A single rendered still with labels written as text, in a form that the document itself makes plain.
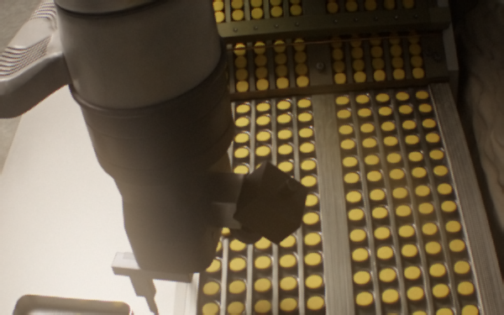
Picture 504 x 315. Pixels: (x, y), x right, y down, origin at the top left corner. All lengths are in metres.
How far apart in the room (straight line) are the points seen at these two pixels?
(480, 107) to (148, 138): 0.35
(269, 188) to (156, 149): 0.08
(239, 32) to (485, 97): 0.21
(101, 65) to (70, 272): 0.45
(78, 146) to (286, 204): 0.52
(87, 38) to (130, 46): 0.02
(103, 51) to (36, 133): 0.62
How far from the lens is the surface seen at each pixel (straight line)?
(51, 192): 0.85
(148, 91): 0.34
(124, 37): 0.33
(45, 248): 0.79
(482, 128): 0.63
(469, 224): 0.54
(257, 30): 0.64
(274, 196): 0.41
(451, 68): 0.67
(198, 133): 0.36
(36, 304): 0.74
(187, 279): 0.43
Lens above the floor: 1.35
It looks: 42 degrees down
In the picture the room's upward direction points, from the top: 10 degrees counter-clockwise
